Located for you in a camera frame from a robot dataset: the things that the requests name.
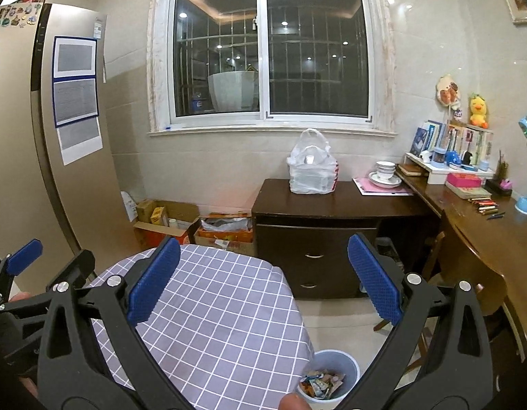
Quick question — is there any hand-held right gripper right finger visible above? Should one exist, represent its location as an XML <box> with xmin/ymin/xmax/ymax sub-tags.
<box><xmin>347</xmin><ymin>233</ymin><xmax>495</xmax><ymax>410</ymax></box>

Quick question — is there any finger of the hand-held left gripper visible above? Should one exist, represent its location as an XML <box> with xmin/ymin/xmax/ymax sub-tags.
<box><xmin>0</xmin><ymin>239</ymin><xmax>44</xmax><ymax>308</ymax></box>
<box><xmin>45</xmin><ymin>250</ymin><xmax>96</xmax><ymax>295</ymax></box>

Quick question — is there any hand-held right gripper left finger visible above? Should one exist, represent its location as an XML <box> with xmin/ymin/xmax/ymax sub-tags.
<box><xmin>36</xmin><ymin>235</ymin><xmax>182</xmax><ymax>410</ymax></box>

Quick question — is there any blue plastic bin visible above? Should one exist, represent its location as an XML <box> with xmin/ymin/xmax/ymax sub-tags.
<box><xmin>296</xmin><ymin>349</ymin><xmax>360</xmax><ymax>406</ymax></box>

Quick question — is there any person's right hand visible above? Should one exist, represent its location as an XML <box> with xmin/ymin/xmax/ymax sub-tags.
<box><xmin>277</xmin><ymin>393</ymin><xmax>309</xmax><ymax>410</ymax></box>

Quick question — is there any dark wooden drawer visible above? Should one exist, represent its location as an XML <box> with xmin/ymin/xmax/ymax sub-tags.
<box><xmin>255</xmin><ymin>225</ymin><xmax>377</xmax><ymax>272</ymax></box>
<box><xmin>285</xmin><ymin>271</ymin><xmax>366</xmax><ymax>300</ymax></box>

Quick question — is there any small brown cardboard box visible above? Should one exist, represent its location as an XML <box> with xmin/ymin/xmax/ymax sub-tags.
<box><xmin>135</xmin><ymin>199</ymin><xmax>156</xmax><ymax>223</ymax></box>

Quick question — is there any open cardboard box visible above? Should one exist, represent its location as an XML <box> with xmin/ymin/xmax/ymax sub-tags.
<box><xmin>133</xmin><ymin>199</ymin><xmax>201</xmax><ymax>248</ymax></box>

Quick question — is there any white paper bag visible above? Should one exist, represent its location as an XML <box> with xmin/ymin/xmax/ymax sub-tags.
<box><xmin>120</xmin><ymin>191</ymin><xmax>138</xmax><ymax>223</ymax></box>

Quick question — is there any orange sided cardboard box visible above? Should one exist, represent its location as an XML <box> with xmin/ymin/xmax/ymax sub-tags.
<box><xmin>194</xmin><ymin>211</ymin><xmax>254</xmax><ymax>254</ymax></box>

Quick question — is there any round table, checked cloth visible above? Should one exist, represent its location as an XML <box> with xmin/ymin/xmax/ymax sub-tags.
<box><xmin>86</xmin><ymin>243</ymin><xmax>315</xmax><ymax>410</ymax></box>

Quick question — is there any brown wooden chair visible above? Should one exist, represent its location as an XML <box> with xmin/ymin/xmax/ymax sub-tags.
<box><xmin>374</xmin><ymin>209</ymin><xmax>509</xmax><ymax>368</ymax></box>

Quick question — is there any pink paper folder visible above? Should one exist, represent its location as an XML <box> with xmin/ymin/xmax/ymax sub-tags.
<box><xmin>352</xmin><ymin>176</ymin><xmax>413</xmax><ymax>197</ymax></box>

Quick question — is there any gold refrigerator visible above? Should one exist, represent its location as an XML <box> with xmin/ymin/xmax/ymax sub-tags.
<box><xmin>0</xmin><ymin>2</ymin><xmax>142</xmax><ymax>304</ymax></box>

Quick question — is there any brown wooden desk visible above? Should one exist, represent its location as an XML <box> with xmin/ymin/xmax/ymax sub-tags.
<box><xmin>393</xmin><ymin>166</ymin><xmax>527</xmax><ymax>351</ymax></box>

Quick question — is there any white desk shelf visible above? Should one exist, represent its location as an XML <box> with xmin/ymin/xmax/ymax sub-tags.
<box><xmin>404</xmin><ymin>151</ymin><xmax>495</xmax><ymax>185</ymax></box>

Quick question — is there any dark wooden cabinet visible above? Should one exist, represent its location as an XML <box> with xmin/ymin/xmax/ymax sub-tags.
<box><xmin>251</xmin><ymin>178</ymin><xmax>439</xmax><ymax>300</ymax></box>

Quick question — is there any white plastic bag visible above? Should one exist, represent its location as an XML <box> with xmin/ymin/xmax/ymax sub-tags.
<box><xmin>288</xmin><ymin>128</ymin><xmax>341</xmax><ymax>194</ymax></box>

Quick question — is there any white printed sheet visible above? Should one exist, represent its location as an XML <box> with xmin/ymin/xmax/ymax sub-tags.
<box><xmin>56</xmin><ymin>117</ymin><xmax>104</xmax><ymax>166</ymax></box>

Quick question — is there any beige book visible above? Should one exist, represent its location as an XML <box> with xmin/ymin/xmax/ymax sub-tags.
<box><xmin>445</xmin><ymin>180</ymin><xmax>491</xmax><ymax>200</ymax></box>

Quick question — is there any group of coloured pens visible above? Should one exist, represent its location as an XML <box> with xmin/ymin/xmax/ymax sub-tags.
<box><xmin>467</xmin><ymin>196</ymin><xmax>507</xmax><ymax>220</ymax></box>

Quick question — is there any pink box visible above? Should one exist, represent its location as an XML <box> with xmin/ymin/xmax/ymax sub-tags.
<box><xmin>447</xmin><ymin>173</ymin><xmax>482</xmax><ymax>189</ymax></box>

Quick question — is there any black pen holder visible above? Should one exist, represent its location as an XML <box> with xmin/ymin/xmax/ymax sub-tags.
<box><xmin>485</xmin><ymin>150</ymin><xmax>514</xmax><ymax>197</ymax></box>

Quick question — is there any blue framed printed sheet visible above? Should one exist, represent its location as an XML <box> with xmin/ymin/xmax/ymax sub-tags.
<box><xmin>52</xmin><ymin>36</ymin><xmax>97</xmax><ymax>80</ymax></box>
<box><xmin>53</xmin><ymin>78</ymin><xmax>99</xmax><ymax>128</ymax></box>

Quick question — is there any row of books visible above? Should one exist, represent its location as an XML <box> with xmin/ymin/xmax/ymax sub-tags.
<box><xmin>409</xmin><ymin>120</ymin><xmax>495</xmax><ymax>169</ymax></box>

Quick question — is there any yellow plush duck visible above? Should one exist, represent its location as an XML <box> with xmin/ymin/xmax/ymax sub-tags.
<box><xmin>467</xmin><ymin>93</ymin><xmax>489</xmax><ymax>129</ymax></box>

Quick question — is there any white round tub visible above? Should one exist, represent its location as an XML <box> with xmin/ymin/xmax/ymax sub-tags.
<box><xmin>208</xmin><ymin>69</ymin><xmax>261</xmax><ymax>112</ymax></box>

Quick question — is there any cartoon hand fan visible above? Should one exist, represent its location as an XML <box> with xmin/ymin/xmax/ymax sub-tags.
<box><xmin>435</xmin><ymin>73</ymin><xmax>460</xmax><ymax>108</ymax></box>

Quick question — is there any cluster of fridge magnets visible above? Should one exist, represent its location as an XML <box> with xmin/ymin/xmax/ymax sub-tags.
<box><xmin>0</xmin><ymin>3</ymin><xmax>43</xmax><ymax>41</ymax></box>

